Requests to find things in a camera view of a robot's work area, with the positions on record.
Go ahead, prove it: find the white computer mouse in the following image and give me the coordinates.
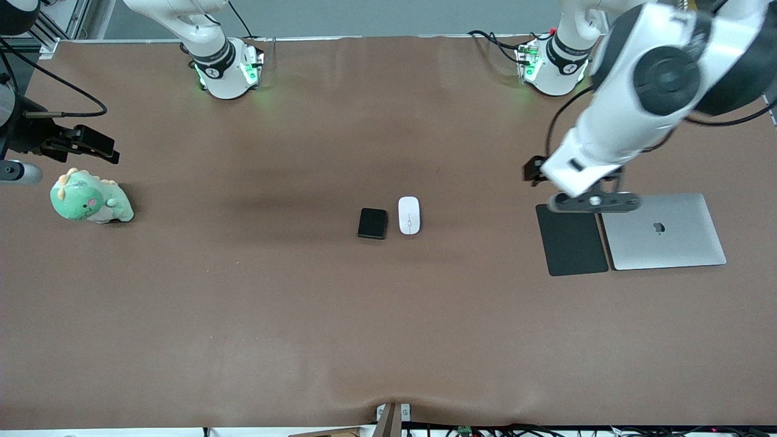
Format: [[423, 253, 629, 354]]
[[398, 196, 421, 235]]

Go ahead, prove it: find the black mouse pad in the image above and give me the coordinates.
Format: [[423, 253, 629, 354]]
[[535, 203, 609, 277]]

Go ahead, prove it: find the green plush dinosaur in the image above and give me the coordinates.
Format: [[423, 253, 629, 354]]
[[50, 168, 135, 224]]

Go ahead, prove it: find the silver closed laptop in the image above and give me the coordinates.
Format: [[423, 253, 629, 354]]
[[600, 193, 727, 271]]

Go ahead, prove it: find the brown table cover sheet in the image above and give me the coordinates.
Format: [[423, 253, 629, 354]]
[[0, 35, 777, 430]]

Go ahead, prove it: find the aluminium extrusion frame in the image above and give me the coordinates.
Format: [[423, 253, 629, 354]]
[[35, 0, 93, 44]]

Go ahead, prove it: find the black base cable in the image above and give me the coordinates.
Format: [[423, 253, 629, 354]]
[[228, 0, 256, 41], [467, 29, 535, 65]]

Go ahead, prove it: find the grey metal bracket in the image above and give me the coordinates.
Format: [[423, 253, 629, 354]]
[[376, 402, 412, 423]]

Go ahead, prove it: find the brown wooden post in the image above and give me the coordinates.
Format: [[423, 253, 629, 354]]
[[373, 403, 402, 437]]

